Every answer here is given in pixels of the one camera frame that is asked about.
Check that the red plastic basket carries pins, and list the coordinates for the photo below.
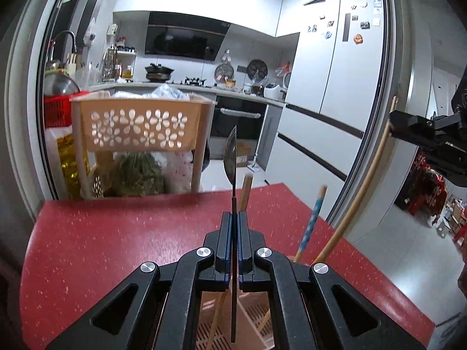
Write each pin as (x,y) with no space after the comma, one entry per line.
(57,110)

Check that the pink plastic utensil holder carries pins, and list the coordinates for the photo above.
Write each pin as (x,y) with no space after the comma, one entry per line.
(248,320)

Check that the white refrigerator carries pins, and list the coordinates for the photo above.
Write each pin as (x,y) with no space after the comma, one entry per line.
(330,99)

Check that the blue patterned wooden chopstick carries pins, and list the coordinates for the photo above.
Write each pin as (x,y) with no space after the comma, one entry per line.
(311,224)

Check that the cardboard box on floor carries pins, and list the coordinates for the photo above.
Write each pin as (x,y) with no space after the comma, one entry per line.
(243,152)

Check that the green vegetables bag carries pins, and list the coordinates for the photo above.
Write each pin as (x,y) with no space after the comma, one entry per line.
(137,175)

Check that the plain wooden chopstick in holder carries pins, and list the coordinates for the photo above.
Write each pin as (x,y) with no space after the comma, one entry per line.
(244,200)

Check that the black range hood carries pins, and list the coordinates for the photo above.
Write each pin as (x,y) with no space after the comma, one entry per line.
(184,35)

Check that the black built-in oven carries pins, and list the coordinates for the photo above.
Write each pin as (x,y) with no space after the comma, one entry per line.
(246,115)

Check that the plain long wooden chopstick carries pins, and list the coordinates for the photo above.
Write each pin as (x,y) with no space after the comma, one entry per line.
(381,160)

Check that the dark metal spoon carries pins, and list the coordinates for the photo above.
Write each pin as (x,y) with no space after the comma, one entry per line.
(230,166)

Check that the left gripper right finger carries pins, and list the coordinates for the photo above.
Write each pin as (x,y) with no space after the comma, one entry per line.
(313,307)

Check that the steel bowl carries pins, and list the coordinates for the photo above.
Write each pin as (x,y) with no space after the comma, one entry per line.
(59,84)

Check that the kitchen faucet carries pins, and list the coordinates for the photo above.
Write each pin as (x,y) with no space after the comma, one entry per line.
(62,43)

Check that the black wok on stove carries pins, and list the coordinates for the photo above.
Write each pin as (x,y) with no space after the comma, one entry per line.
(158,73)

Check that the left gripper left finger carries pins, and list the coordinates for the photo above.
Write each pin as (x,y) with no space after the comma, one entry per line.
(156,307)

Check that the beige flower-pattern storage cart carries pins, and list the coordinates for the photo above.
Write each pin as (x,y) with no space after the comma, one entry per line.
(101,123)

